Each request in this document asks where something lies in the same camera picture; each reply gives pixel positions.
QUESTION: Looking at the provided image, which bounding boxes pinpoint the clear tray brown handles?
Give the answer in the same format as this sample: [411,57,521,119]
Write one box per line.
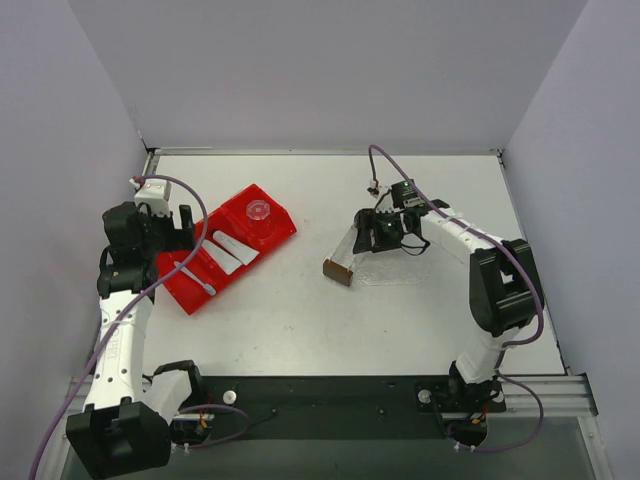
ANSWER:
[322,225,428,287]

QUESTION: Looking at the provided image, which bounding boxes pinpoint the clear plastic cup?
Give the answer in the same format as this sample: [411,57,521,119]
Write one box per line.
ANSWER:
[245,199,275,241]

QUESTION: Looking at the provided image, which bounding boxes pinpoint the toothpaste tube black cap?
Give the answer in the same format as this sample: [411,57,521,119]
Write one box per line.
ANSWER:
[212,230,259,266]

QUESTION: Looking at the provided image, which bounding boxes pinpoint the grey toothbrush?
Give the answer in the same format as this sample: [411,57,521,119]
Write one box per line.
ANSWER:
[180,267,216,297]

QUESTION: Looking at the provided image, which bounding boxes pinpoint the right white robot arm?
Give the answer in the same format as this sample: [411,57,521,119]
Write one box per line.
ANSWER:
[350,181,544,390]

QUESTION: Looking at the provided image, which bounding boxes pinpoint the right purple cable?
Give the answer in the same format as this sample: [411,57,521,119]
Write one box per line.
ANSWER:
[367,144,547,454]

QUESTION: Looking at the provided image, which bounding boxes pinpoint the toothpaste tube green cap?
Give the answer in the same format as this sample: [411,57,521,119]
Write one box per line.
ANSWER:
[203,240,242,276]

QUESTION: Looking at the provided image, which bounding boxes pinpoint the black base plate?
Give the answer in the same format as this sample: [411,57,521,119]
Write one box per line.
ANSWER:
[171,375,506,444]

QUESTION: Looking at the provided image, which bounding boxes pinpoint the red plastic compartment box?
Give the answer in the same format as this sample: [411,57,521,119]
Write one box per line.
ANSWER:
[164,184,297,315]

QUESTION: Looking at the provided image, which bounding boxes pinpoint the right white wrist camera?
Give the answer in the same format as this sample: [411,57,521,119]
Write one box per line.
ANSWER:
[364,185,397,214]

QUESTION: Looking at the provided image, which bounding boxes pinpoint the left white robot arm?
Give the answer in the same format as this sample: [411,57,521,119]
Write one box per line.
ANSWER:
[66,201,206,479]

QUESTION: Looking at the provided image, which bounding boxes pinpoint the aluminium front rail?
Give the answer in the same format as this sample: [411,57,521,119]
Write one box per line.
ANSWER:
[79,370,597,418]

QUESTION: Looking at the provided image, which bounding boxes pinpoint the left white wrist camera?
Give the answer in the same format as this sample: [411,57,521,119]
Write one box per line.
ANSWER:
[129,177,171,218]

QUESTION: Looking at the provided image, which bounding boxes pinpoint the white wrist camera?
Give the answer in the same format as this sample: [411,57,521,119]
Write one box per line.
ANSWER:
[364,185,397,214]
[129,177,171,218]

